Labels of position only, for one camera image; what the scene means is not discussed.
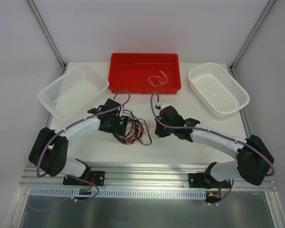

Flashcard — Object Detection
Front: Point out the orange thin wire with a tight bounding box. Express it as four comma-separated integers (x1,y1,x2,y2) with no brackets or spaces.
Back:
116,120,156,144

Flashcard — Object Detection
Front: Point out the black USB cable bundle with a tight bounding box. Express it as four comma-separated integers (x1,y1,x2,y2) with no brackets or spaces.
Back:
114,109,152,147

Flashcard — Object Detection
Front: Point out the white thin wire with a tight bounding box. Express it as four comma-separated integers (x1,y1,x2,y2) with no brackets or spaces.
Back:
147,70,169,88

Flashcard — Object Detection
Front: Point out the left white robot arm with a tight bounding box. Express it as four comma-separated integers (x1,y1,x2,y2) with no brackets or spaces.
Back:
28,99,128,186

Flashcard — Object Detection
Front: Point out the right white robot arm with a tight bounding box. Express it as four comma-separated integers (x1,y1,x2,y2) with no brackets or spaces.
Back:
151,102,274,189

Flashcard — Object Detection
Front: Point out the red plastic bin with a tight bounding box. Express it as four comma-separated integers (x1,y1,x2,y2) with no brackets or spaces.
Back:
108,53,181,95

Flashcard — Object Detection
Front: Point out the translucent white rectangular basket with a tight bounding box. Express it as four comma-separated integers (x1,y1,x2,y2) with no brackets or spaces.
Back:
37,66,109,123

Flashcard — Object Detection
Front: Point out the white oval perforated basket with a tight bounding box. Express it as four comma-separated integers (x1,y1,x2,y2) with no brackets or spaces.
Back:
188,63,250,117

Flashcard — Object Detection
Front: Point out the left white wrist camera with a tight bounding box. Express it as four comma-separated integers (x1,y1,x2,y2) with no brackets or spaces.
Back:
112,103,124,112

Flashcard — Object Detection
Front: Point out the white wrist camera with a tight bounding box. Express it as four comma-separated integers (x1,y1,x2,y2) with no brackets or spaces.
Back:
112,103,124,112
155,102,170,110

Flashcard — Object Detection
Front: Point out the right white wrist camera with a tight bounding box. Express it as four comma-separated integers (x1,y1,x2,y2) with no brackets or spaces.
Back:
155,102,170,110

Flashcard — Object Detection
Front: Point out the aluminium mounting rail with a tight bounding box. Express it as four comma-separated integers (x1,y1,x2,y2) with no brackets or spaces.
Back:
19,162,277,191

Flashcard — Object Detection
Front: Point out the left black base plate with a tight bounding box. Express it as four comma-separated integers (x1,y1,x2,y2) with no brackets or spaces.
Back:
63,171,105,186

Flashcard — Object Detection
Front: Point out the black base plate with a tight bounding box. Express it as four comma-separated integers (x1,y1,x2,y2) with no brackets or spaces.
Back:
188,173,207,188
63,171,105,186

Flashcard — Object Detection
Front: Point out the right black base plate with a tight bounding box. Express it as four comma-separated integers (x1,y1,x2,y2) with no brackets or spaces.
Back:
188,173,207,188

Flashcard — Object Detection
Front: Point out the white slotted cable duct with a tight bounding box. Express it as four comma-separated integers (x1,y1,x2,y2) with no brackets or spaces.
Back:
30,187,206,200

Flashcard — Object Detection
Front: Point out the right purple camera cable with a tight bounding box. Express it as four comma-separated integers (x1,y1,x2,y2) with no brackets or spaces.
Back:
150,91,276,176

